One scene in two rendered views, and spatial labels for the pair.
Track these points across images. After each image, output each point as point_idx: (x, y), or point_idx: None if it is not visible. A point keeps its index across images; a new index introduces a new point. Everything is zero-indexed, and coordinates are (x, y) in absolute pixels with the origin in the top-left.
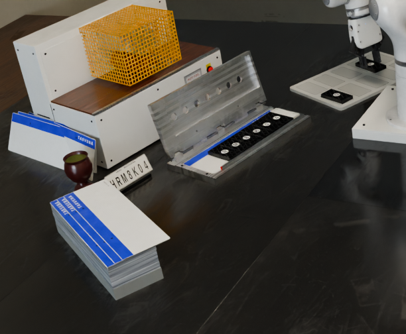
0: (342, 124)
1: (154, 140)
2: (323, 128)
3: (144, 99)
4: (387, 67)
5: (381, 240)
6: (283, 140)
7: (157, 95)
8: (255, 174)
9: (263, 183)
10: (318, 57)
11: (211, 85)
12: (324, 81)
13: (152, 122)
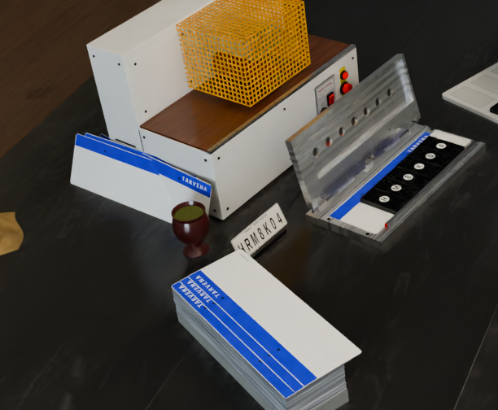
0: None
1: (277, 176)
2: None
3: (268, 124)
4: None
5: None
6: (455, 179)
7: (283, 116)
8: (431, 233)
9: (445, 248)
10: (467, 45)
11: (359, 104)
12: (487, 86)
13: (275, 152)
